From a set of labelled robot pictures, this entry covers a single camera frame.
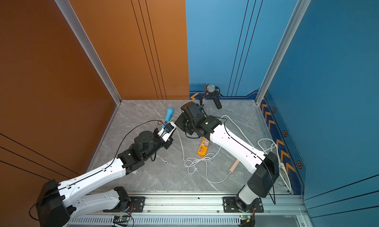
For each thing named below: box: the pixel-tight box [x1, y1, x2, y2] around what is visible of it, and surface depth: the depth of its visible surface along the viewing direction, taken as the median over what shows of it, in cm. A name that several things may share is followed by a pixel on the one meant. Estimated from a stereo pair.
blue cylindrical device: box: [164, 107, 175, 122], surface depth 110 cm
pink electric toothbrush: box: [228, 158, 240, 174], surface depth 86 cm
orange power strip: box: [197, 137, 209, 158], surface depth 91 cm
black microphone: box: [207, 84, 223, 110], surface depth 96 cm
